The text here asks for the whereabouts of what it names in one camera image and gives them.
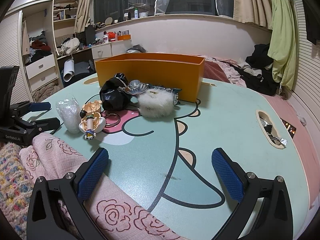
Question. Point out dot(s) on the maroon cushion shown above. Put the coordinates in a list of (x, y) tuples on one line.
[(215, 71)]

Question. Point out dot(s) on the blue printed packet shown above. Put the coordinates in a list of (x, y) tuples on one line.
[(177, 97)]

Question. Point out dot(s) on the black plastic bag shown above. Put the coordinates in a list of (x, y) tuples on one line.
[(112, 97)]

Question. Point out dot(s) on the silver metal cup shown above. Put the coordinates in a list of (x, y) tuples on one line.
[(136, 86)]

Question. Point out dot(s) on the white rolled cylinder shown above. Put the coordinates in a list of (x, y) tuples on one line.
[(68, 70)]

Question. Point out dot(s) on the pink rose print cloth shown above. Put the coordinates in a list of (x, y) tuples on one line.
[(112, 215)]

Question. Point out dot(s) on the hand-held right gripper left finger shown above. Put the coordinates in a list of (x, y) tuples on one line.
[(93, 175)]

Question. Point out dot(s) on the round mirror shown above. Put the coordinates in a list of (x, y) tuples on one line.
[(108, 21)]

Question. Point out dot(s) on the dark grey bundle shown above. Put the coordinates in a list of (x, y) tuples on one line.
[(136, 49)]

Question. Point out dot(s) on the metal binder rings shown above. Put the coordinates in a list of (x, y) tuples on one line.
[(111, 115)]

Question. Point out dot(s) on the beige curtain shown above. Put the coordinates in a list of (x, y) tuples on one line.
[(252, 2), (86, 5)]

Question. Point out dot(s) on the white fluffy scrunchie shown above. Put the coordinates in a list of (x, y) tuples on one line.
[(155, 105)]

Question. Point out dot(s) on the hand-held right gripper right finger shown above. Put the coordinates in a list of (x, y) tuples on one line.
[(228, 175)]

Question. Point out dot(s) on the pink floral blanket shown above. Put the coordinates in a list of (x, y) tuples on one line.
[(233, 72)]

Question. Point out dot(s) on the green and white bottle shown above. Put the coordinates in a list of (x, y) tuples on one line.
[(136, 13)]

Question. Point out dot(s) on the clear plastic bag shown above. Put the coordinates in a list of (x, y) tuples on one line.
[(68, 115)]

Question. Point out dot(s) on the red clothes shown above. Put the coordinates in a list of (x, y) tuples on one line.
[(40, 45)]

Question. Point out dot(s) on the red container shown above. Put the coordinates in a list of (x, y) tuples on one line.
[(111, 36)]

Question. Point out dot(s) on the small orange box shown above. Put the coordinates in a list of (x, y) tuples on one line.
[(124, 37)]

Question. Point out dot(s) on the white cup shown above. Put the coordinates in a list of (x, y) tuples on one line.
[(143, 14)]

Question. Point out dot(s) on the orange cardboard box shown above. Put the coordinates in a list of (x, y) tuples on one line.
[(155, 72)]

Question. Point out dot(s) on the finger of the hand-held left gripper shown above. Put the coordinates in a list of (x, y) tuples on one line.
[(48, 123), (40, 106)]

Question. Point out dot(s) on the light green hanging garment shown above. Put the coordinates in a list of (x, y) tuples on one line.
[(281, 35)]

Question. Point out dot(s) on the crumpled foil wrapper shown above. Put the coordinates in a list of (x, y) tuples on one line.
[(265, 122)]

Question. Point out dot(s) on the colourful knit blanket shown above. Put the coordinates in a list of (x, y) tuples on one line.
[(12, 192)]

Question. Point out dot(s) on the black hanging garment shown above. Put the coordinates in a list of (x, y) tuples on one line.
[(313, 22)]

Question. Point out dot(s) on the beige bag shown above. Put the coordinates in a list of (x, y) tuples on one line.
[(70, 45)]

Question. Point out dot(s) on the small toy figurine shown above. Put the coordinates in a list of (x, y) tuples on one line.
[(91, 122)]

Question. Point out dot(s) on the white wardrobe drawers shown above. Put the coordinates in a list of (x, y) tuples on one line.
[(41, 71)]

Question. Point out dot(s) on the pile of black clothes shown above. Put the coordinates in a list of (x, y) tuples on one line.
[(260, 65)]

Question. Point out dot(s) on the black monitor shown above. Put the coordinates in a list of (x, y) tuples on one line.
[(90, 35)]

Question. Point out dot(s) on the small white drawer cabinet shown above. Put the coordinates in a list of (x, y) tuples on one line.
[(101, 51)]

